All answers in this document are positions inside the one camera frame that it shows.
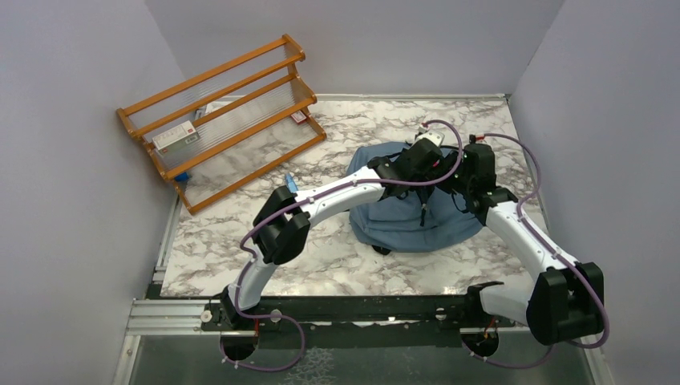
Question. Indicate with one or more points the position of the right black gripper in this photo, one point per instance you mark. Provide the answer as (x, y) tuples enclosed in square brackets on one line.
[(444, 184)]

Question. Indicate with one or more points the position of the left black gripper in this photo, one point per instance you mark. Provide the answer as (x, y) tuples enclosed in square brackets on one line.
[(415, 188)]

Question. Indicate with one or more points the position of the blue backpack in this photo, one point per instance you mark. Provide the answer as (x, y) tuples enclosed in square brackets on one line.
[(407, 224)]

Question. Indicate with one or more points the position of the blue highlighter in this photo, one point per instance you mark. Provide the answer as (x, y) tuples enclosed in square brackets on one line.
[(290, 183)]

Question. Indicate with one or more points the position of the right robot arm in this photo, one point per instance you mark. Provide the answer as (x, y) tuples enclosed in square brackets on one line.
[(566, 301)]

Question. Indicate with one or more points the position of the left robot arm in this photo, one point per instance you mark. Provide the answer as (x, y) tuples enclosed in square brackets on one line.
[(280, 229)]

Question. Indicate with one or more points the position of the small red white box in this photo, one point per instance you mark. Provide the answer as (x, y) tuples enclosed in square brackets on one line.
[(299, 117)]

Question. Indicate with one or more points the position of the wooden shelf rack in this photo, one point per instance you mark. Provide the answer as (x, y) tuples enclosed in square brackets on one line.
[(241, 111)]

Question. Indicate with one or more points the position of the white box on shelf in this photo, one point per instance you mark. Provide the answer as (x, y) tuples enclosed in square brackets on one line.
[(175, 138)]

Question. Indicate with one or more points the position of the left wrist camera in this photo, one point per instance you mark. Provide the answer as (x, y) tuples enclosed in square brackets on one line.
[(435, 137)]

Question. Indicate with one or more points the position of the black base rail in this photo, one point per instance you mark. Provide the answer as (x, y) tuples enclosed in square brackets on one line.
[(299, 324)]

